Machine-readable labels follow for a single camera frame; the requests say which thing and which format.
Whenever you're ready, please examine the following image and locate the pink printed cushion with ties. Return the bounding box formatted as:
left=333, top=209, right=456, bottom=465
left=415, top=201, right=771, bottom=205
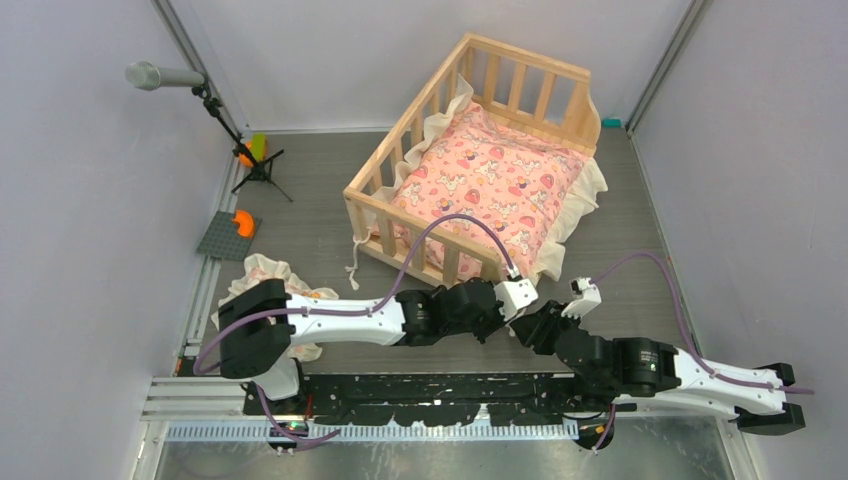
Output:
left=375, top=78, right=608, bottom=282

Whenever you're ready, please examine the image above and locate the wooden slatted pet bed frame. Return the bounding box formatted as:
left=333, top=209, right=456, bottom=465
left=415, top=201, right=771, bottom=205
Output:
left=343, top=34, right=607, bottom=285

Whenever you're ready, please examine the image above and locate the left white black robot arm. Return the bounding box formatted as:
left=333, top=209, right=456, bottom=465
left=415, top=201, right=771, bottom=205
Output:
left=218, top=278, right=537, bottom=414

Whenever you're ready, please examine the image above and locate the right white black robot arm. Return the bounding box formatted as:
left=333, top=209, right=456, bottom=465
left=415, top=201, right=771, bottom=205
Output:
left=506, top=298, right=806, bottom=436

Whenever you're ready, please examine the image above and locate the teal small block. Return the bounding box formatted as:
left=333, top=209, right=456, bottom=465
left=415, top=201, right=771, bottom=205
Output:
left=601, top=118, right=623, bottom=129

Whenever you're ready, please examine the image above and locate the orange curved toy piece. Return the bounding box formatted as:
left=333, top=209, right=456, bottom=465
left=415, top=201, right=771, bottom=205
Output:
left=232, top=210, right=257, bottom=238

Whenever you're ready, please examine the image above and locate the grey building plate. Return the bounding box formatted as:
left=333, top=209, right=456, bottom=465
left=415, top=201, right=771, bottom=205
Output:
left=196, top=211, right=262, bottom=261

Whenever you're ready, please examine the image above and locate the orange green toy ball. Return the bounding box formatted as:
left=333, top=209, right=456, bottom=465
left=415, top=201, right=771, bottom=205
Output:
left=238, top=133, right=268, bottom=168

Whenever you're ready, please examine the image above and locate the silver microphone on tripod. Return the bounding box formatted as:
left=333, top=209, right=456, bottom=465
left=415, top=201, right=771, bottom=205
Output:
left=124, top=61, right=293, bottom=202

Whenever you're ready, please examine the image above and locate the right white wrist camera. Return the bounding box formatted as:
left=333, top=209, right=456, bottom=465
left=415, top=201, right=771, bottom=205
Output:
left=561, top=277, right=602, bottom=319

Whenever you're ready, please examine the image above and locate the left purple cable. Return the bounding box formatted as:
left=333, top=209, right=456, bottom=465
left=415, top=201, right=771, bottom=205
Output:
left=192, top=213, right=521, bottom=453

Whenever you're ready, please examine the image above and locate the purple cable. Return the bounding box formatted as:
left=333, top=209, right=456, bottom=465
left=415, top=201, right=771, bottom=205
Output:
left=192, top=213, right=521, bottom=453
left=589, top=250, right=816, bottom=455

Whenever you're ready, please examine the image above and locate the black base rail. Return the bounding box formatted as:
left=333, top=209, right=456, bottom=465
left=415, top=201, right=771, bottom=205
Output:
left=283, top=373, right=607, bottom=427

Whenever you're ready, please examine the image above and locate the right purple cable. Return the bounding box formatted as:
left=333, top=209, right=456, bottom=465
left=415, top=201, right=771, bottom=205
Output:
left=589, top=250, right=816, bottom=455

